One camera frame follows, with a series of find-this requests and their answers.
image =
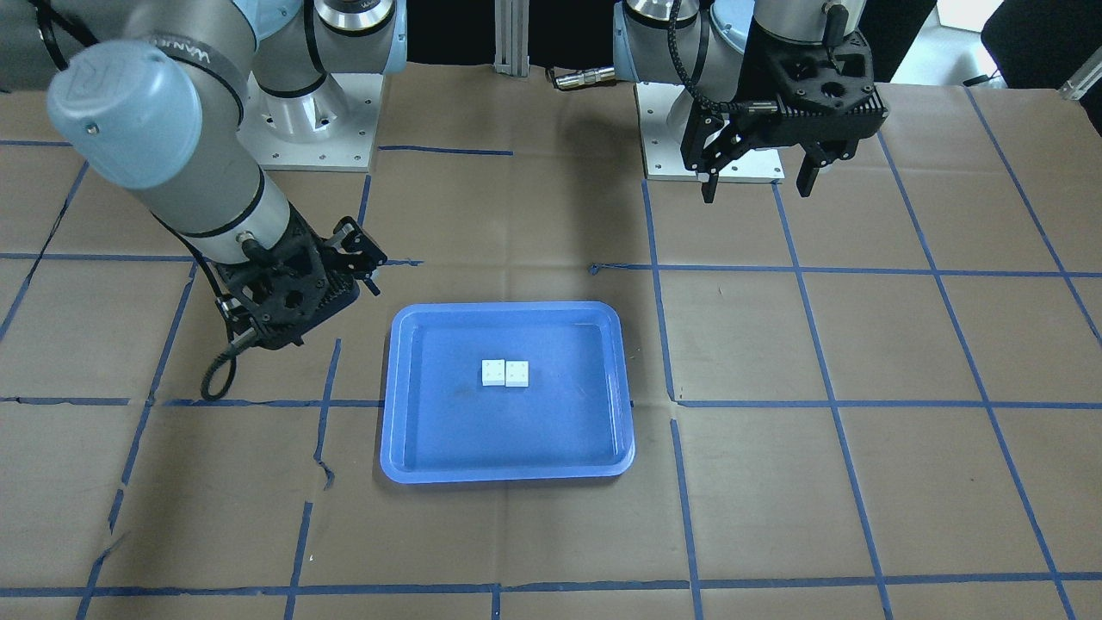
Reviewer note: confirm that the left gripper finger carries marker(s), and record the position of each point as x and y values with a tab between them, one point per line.
813	161
709	177

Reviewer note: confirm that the blue plastic tray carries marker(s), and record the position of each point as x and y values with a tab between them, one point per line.
440	425

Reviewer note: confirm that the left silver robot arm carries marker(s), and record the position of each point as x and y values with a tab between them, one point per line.
651	36

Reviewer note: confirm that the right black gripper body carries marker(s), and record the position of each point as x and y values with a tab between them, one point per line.
352	249

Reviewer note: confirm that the aluminium frame post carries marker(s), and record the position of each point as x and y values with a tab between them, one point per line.
511	21

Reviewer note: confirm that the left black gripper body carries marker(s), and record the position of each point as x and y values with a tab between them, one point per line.
766	79

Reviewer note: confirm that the white building block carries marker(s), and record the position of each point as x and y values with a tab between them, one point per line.
517	373
493	372

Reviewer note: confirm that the brown paper table cover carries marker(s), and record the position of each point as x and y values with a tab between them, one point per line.
879	401

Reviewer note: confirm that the metal cable connector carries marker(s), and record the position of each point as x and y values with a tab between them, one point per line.
591	77

